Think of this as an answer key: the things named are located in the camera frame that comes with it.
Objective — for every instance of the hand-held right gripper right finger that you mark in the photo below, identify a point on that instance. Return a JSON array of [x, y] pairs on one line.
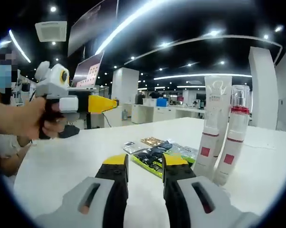
[[178, 204]]

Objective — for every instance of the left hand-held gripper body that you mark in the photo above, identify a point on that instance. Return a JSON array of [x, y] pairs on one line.
[[52, 80]]

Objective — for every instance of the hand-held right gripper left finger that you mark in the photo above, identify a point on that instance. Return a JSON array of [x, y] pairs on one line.
[[114, 202]]

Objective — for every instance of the small white skincare sachet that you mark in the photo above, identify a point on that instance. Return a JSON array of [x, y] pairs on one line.
[[132, 146]]

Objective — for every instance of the small white skincare pump bottle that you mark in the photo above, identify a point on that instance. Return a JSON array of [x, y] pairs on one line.
[[206, 142], [225, 173]]

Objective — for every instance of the gold skincare sachet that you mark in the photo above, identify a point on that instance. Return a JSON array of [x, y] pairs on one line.
[[151, 141]]

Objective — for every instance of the white skincare tube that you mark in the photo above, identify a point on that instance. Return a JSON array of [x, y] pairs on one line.
[[217, 95]]

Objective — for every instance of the person's left hand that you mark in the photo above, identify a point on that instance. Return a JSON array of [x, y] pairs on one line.
[[35, 118]]

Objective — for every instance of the water jug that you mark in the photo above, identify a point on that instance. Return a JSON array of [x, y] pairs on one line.
[[125, 115]]

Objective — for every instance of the white square pillar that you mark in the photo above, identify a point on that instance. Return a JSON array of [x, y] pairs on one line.
[[263, 90], [125, 85]]

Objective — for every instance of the large display screen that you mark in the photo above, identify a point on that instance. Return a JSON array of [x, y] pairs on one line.
[[88, 71]]

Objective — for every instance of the black pouch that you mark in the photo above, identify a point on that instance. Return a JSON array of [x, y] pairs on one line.
[[70, 131]]

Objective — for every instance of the ceiling air conditioner unit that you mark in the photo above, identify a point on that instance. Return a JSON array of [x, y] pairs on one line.
[[50, 31]]

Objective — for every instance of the blue box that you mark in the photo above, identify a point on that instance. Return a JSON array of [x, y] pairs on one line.
[[162, 102]]

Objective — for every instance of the dark hanging banner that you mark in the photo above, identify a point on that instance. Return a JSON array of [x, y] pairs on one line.
[[93, 23]]

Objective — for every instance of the light beige clothing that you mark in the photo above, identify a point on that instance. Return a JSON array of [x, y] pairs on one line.
[[5, 152]]

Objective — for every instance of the long ceiling light strip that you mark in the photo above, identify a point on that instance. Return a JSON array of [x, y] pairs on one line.
[[133, 18]]

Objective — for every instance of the grey door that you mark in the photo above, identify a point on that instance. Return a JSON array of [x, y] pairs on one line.
[[283, 114]]

